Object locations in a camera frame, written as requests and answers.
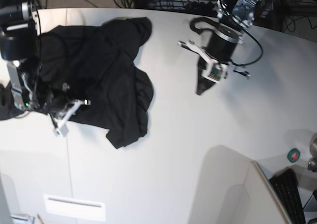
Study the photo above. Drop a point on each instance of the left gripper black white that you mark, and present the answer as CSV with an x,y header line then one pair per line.
x,y
214,58

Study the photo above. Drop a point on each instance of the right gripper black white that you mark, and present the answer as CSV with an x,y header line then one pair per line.
x,y
61,108

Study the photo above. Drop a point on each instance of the black t-shirt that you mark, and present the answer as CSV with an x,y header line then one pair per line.
x,y
96,77

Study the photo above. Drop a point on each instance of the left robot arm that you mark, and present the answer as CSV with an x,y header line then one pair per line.
x,y
235,17

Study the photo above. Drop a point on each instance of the green tape roll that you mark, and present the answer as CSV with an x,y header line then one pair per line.
x,y
293,155

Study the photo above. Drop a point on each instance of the black keyboard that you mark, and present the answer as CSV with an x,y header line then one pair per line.
x,y
286,187

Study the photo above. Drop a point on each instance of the silver metal cylinder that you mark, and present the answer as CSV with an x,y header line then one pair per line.
x,y
312,163

